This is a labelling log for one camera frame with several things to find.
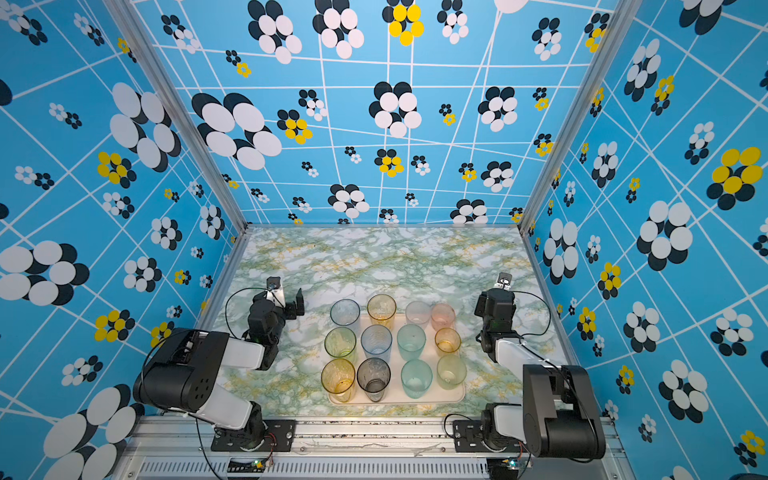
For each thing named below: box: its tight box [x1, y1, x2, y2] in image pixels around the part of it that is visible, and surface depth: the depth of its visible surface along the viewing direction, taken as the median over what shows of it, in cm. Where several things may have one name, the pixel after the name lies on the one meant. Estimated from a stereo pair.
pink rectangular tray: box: [328, 314, 467, 405], surface depth 80 cm
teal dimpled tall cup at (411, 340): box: [397, 323, 427, 362], surface depth 84 cm
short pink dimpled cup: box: [431, 303, 456, 332], surface depth 90 cm
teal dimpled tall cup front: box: [400, 359, 433, 399], surface depth 80 cm
